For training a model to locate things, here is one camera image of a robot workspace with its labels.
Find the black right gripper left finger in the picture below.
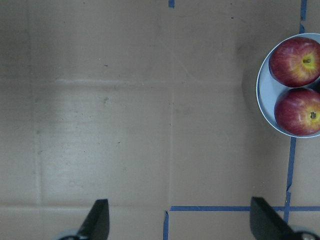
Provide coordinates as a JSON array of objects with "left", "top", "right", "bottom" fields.
[{"left": 77, "top": 199, "right": 110, "bottom": 240}]

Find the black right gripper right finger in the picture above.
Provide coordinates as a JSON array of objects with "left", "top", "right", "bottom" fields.
[{"left": 250, "top": 197, "right": 303, "bottom": 240}]

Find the red yellow apple on plate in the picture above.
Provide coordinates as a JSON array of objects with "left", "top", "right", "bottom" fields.
[{"left": 274, "top": 88, "right": 320, "bottom": 137}]

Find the light blue plate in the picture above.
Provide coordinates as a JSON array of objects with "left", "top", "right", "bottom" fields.
[{"left": 255, "top": 44, "right": 320, "bottom": 138}]

